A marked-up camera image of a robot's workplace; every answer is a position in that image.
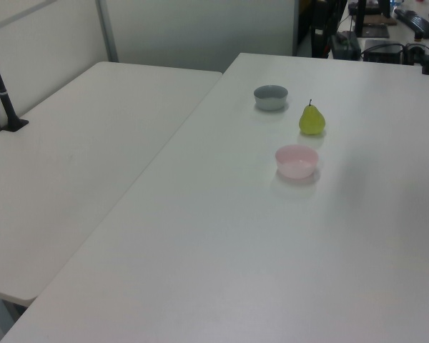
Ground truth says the grey metal partition post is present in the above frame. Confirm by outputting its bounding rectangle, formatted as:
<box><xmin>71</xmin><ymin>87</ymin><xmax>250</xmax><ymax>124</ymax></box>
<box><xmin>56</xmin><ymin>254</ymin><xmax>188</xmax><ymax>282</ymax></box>
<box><xmin>95</xmin><ymin>0</ymin><xmax>119</xmax><ymax>64</ymax></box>

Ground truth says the black keyboard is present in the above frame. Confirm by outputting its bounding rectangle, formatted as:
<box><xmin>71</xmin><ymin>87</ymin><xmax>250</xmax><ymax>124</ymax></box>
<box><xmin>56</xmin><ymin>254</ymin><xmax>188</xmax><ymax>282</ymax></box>
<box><xmin>394</xmin><ymin>8</ymin><xmax>429</xmax><ymax>39</ymax></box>

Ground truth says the grey plastic bowl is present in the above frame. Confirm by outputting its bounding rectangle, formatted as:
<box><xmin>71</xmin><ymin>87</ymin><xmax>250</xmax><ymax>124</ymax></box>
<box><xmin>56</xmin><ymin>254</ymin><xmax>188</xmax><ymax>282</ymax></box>
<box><xmin>253</xmin><ymin>84</ymin><xmax>289</xmax><ymax>111</ymax></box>

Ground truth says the white side table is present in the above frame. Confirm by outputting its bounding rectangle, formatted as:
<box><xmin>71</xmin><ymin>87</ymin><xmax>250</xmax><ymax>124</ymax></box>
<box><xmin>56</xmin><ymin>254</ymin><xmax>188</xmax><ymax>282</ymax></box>
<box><xmin>0</xmin><ymin>61</ymin><xmax>225</xmax><ymax>307</ymax></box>

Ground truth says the green yellow pear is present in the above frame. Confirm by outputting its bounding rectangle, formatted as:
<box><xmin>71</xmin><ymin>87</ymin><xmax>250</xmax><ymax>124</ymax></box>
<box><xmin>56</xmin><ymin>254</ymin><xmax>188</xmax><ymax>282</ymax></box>
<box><xmin>299</xmin><ymin>99</ymin><xmax>326</xmax><ymax>136</ymax></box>

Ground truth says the brown wooden board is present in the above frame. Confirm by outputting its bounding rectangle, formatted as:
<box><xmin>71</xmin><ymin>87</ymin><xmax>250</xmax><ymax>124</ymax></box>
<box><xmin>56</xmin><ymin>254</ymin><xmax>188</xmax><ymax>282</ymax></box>
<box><xmin>363</xmin><ymin>14</ymin><xmax>398</xmax><ymax>26</ymax></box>

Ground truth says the black camera stand pole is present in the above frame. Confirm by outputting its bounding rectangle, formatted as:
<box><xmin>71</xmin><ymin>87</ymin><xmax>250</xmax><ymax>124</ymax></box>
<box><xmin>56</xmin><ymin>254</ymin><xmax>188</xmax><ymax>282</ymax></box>
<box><xmin>0</xmin><ymin>31</ymin><xmax>30</xmax><ymax>132</ymax></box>

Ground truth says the black electronics box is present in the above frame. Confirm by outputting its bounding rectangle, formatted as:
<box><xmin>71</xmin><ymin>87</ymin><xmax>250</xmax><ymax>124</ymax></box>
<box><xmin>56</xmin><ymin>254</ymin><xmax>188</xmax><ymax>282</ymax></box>
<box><xmin>360</xmin><ymin>38</ymin><xmax>405</xmax><ymax>64</ymax></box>

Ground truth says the black equipment case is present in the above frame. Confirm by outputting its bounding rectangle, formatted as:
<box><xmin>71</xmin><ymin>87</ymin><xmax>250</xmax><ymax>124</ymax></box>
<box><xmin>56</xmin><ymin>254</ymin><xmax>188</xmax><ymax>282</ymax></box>
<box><xmin>330</xmin><ymin>31</ymin><xmax>362</xmax><ymax>60</ymax></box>

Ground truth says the black monitor stand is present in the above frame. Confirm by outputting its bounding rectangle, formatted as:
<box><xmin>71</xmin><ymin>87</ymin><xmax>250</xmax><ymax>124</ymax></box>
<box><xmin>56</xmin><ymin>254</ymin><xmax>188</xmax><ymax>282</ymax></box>
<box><xmin>353</xmin><ymin>0</ymin><xmax>391</xmax><ymax>39</ymax></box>

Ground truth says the pink plastic bowl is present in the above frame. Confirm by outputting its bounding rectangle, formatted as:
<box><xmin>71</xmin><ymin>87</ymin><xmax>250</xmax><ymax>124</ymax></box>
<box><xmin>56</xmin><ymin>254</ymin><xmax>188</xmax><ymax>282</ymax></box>
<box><xmin>275</xmin><ymin>144</ymin><xmax>320</xmax><ymax>179</ymax></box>

